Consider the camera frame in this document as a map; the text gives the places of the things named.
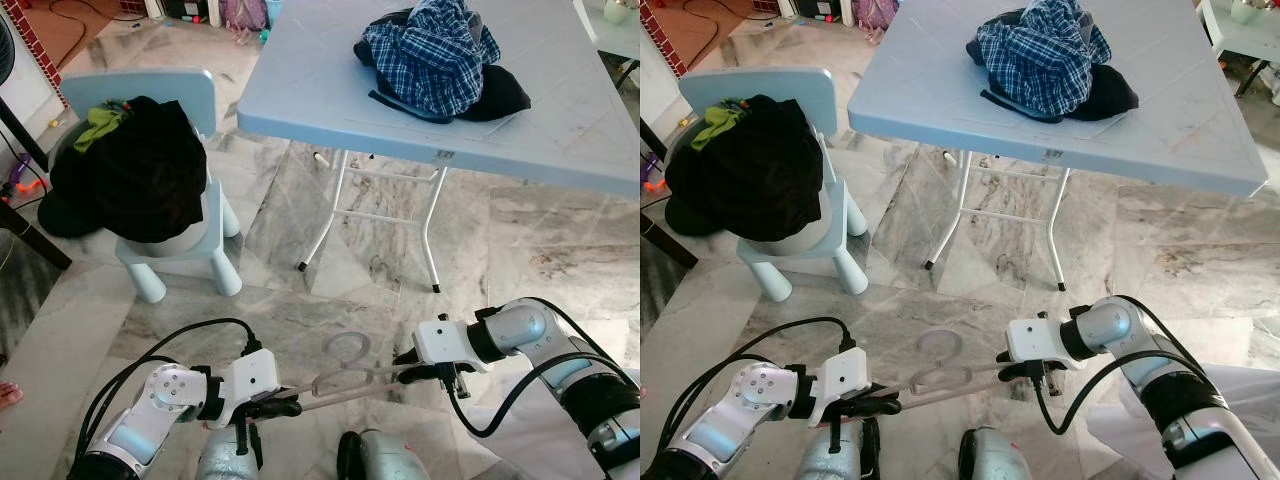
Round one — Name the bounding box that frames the pale pink plastic hanger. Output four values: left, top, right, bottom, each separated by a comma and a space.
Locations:
285, 333, 441, 416
885, 330, 1031, 416

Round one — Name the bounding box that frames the black t-shirt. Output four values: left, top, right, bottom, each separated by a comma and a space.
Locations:
45, 97, 209, 244
662, 95, 826, 244

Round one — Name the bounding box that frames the blue plaid shirt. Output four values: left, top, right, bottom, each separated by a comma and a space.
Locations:
357, 0, 501, 121
967, 0, 1113, 119

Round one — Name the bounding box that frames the silver left robot leg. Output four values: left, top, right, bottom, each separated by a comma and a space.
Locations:
800, 418, 881, 480
195, 420, 263, 480

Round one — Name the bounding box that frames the silver robot leg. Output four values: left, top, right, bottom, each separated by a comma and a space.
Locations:
800, 418, 881, 480
337, 430, 421, 480
957, 428, 1041, 480
195, 420, 263, 480

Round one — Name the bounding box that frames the silver right robot leg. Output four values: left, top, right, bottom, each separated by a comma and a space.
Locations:
957, 428, 1041, 480
337, 430, 421, 480

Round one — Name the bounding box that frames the white fabric sheet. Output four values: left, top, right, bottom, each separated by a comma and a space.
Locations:
465, 395, 641, 480
1085, 365, 1280, 480

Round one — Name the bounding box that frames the light blue folding table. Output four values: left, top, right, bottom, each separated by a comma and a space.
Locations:
848, 0, 1271, 294
237, 0, 641, 294

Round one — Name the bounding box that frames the green cloth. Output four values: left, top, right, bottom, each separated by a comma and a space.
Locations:
75, 105, 129, 153
703, 100, 751, 151

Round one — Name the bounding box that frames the light blue child chair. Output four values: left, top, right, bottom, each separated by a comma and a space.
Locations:
60, 68, 244, 304
678, 66, 869, 304

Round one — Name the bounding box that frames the white side table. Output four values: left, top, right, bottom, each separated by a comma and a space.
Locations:
1195, 0, 1280, 101
575, 0, 641, 93

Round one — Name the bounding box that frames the brown mat red border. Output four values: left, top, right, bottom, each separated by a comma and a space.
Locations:
640, 0, 766, 79
0, 0, 151, 73

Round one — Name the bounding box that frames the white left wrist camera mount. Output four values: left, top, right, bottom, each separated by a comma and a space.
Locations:
226, 348, 283, 429
818, 347, 871, 426

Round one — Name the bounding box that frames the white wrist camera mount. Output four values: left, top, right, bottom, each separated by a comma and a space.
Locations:
226, 348, 283, 429
818, 347, 871, 426
413, 315, 479, 373
1005, 313, 1069, 366

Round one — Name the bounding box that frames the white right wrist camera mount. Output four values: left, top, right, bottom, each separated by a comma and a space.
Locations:
1005, 313, 1069, 366
413, 315, 479, 373

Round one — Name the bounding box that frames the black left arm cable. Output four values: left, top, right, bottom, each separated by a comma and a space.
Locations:
690, 317, 856, 471
75, 318, 263, 471

